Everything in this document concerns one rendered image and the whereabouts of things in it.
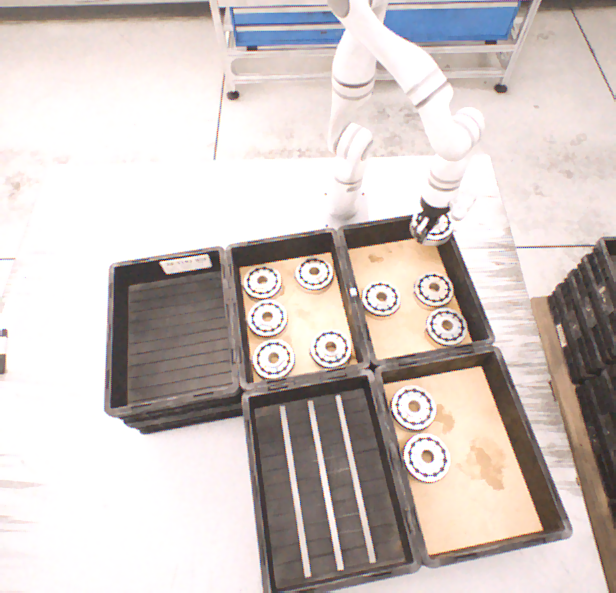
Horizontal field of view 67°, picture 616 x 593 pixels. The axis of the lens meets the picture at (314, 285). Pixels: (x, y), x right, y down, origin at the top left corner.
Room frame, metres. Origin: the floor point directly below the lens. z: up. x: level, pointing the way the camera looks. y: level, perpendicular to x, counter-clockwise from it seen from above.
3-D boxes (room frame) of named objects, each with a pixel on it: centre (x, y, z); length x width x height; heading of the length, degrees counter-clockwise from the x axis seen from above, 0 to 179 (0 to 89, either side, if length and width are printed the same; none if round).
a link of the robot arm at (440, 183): (0.66, -0.29, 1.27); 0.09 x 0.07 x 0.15; 138
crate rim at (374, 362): (0.56, -0.24, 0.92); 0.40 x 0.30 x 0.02; 9
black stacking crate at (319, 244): (0.51, 0.05, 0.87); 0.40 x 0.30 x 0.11; 9
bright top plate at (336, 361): (0.42, -0.04, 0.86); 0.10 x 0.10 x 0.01
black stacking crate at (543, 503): (0.17, -0.30, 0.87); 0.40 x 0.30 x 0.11; 9
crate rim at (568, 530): (0.17, -0.30, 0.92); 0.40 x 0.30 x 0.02; 9
